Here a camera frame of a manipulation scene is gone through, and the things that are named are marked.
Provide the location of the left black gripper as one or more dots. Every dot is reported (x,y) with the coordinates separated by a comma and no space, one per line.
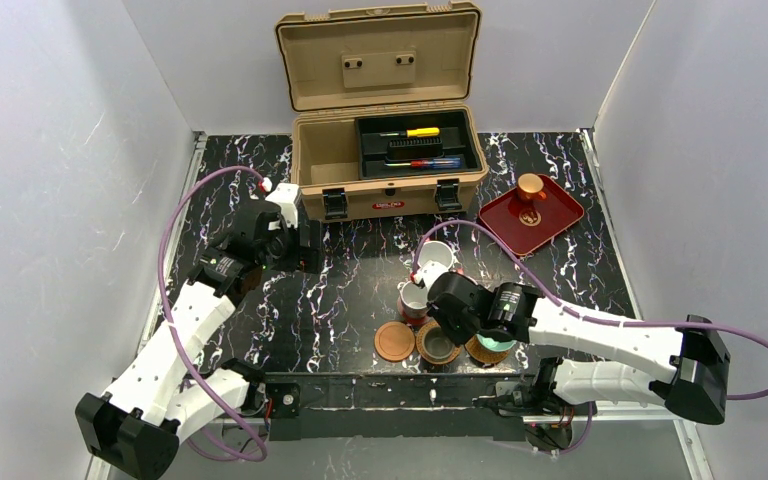
(308,247)

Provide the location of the red blue handled screwdriver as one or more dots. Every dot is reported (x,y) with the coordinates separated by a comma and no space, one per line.
(429,163)

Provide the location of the small orange cup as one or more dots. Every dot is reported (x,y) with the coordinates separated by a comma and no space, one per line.
(531,187)

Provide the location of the red serving tray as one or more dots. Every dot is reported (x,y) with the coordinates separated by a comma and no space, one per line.
(526,226)

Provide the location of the teal green bowl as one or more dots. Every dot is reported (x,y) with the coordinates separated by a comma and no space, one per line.
(493,345)

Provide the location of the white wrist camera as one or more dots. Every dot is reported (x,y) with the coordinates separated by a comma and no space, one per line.
(428,273)
(286,196)

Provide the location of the black toolbox tray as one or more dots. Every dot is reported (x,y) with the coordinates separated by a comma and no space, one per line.
(457,138)

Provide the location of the yellow handled screwdriver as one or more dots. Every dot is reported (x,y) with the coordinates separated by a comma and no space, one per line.
(412,133)

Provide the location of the small olive cup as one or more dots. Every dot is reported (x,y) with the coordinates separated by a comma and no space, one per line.
(437,345)

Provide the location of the white cup floral pattern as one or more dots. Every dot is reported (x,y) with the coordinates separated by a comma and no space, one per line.
(436,251)

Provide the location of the woven rattan coaster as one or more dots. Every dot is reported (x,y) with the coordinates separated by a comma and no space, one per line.
(419,340)
(482,354)

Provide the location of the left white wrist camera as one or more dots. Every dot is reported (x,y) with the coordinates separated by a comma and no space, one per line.
(286,196)

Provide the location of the tan plastic toolbox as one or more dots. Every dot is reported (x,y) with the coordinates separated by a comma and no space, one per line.
(347,64)

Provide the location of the smooth wooden coaster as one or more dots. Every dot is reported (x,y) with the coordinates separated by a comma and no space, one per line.
(394,341)

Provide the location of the red round coaster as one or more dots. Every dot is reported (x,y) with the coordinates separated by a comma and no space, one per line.
(414,321)

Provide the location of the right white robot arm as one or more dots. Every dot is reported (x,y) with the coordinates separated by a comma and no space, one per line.
(684,368)

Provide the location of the white cup dark outside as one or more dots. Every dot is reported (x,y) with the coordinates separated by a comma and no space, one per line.
(413,300)

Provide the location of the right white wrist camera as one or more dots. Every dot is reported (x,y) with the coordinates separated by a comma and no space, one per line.
(428,273)

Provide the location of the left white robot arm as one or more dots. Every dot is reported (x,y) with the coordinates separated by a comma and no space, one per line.
(140,420)

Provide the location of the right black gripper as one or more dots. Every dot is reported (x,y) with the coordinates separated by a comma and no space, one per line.
(438,307)

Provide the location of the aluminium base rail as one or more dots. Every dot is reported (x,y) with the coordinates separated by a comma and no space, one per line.
(388,405)

